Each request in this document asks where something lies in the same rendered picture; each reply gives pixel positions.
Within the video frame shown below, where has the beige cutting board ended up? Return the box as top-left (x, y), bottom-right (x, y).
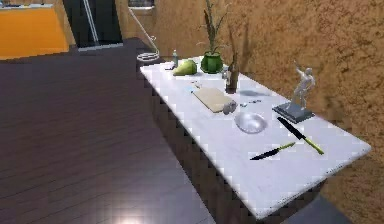
top-left (192, 86), bottom-right (236, 114)

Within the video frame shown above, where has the black fridge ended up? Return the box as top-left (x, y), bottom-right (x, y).
top-left (62, 0), bottom-right (124, 52)

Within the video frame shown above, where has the dark brown vase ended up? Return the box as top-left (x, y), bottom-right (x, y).
top-left (225, 24), bottom-right (251, 95)

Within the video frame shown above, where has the silver figure statue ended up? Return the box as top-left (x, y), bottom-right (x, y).
top-left (271, 61), bottom-right (316, 125)

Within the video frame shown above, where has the green pear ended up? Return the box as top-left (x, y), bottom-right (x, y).
top-left (172, 59), bottom-right (198, 77)

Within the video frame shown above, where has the orange cabinet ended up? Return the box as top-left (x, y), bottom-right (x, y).
top-left (0, 3), bottom-right (70, 61)

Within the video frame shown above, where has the short black green-handled knife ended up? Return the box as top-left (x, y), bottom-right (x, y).
top-left (249, 141), bottom-right (297, 162)

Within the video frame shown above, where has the white top kitchen counter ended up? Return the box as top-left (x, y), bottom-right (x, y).
top-left (139, 55), bottom-right (372, 224)

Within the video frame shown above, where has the green pot house plant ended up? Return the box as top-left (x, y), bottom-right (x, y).
top-left (196, 0), bottom-right (231, 75)

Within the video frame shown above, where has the wall window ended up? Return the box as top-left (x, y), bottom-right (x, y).
top-left (127, 0), bottom-right (156, 10)

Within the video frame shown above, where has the white floor lamp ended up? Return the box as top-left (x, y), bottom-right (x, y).
top-left (127, 6), bottom-right (161, 63)

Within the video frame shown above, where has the clear glass bowl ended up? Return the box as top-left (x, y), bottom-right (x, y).
top-left (233, 111), bottom-right (269, 135)

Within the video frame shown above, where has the long black green-handled knife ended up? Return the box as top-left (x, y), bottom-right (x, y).
top-left (276, 116), bottom-right (325, 156)

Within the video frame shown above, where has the small grey salt shaker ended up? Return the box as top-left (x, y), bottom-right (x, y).
top-left (222, 101), bottom-right (238, 116)

